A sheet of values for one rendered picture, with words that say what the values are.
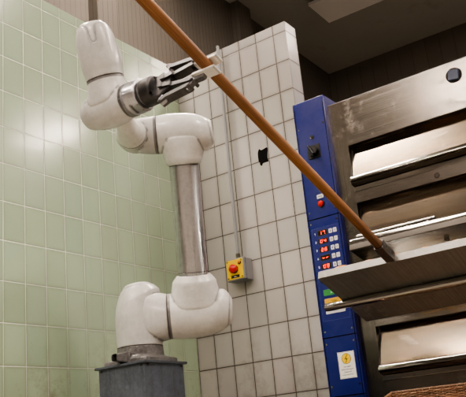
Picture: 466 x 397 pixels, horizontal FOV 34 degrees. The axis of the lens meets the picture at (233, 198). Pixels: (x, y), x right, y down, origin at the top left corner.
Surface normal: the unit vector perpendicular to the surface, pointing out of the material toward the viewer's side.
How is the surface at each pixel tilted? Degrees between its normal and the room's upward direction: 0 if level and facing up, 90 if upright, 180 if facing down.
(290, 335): 90
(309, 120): 90
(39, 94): 90
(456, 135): 70
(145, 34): 90
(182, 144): 112
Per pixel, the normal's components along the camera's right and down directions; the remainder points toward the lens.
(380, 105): -0.58, -0.20
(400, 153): -0.58, -0.51
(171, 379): 0.82, -0.25
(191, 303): 0.00, -0.08
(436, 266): -0.11, 0.82
